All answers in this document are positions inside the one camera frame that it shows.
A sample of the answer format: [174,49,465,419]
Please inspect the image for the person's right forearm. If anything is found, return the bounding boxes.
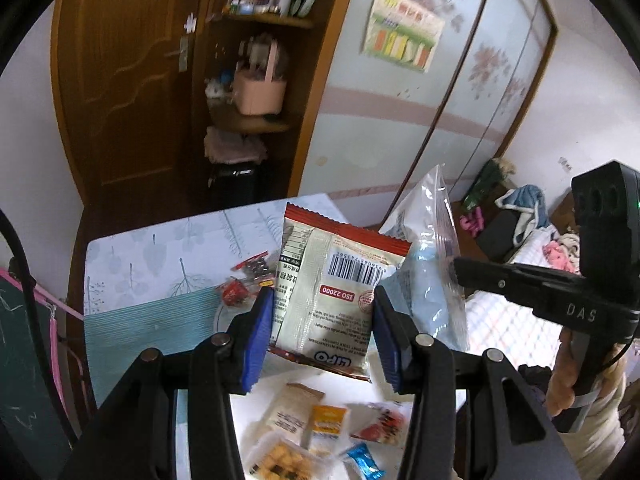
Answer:
[565,352,629,469]

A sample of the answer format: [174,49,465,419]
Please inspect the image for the brown wooden door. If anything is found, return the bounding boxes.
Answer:
[50,0,227,217]

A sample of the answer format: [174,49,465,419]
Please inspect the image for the white plastic tray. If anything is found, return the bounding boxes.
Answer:
[175,352,469,480]

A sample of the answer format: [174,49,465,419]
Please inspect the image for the red white snack packet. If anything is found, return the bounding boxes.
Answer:
[267,201,414,384]

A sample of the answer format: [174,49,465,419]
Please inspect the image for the pink plastic basket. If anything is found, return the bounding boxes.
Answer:
[232,42,289,116]

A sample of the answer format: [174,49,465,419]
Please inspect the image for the flower print wardrobe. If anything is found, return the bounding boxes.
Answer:
[294,0,559,232]

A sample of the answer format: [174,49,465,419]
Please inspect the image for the dark box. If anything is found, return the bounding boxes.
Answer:
[474,208,526,264]

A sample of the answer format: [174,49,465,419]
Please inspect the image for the clear red snack packet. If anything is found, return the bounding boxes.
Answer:
[347,401,409,449]

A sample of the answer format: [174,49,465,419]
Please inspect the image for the clear white snack packet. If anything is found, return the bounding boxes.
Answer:
[378,164,471,354]

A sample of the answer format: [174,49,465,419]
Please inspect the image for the dark red snack packet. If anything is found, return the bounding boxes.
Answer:
[231,252,276,289]

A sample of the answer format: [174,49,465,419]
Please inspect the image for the pink white clothes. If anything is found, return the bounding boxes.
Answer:
[542,232,584,274]

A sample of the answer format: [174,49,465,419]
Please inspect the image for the pink framed green chalkboard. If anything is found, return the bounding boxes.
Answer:
[0,267,87,480]

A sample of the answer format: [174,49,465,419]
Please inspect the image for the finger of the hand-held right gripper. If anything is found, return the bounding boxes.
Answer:
[447,254,587,307]

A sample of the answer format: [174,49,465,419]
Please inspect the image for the green yellow wall poster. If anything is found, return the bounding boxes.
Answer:
[360,0,446,74]

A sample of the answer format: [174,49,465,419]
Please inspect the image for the wooden corner shelf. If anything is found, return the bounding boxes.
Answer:
[192,0,362,207]

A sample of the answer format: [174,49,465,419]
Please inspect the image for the pink toy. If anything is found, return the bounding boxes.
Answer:
[458,208,486,234]

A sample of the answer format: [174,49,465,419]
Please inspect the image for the orange small snack packet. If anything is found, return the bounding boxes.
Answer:
[307,403,349,459]

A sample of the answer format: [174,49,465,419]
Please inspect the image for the blue white cloth bag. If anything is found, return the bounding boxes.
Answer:
[494,184,551,257]

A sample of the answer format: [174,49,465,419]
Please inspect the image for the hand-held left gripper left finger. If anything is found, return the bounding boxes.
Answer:
[60,286,277,480]

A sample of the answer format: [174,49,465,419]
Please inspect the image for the green bag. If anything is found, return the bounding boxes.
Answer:
[459,157,516,211]

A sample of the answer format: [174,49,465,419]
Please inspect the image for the yellow cracker packet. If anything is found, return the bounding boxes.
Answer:
[243,432,326,480]

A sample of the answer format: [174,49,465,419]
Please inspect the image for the pink folded cloth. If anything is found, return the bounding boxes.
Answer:
[203,127,269,164]

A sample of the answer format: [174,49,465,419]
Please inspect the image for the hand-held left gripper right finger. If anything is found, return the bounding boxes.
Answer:
[372,284,584,480]

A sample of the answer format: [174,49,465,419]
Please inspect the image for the person's right hand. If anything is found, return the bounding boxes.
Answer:
[545,327,584,419]

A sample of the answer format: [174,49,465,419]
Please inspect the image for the beige long snack packet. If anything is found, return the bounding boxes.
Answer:
[262,382,326,446]

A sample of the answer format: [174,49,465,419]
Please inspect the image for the checked bed blanket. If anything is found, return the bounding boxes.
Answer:
[464,230,592,377]

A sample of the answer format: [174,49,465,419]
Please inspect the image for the dark cloth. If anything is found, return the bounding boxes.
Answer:
[517,362,556,417]

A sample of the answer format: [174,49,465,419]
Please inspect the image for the black box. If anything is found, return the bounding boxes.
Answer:
[207,160,274,206]

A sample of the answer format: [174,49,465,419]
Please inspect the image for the blue small snack packet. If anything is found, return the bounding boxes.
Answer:
[339,442,389,480]

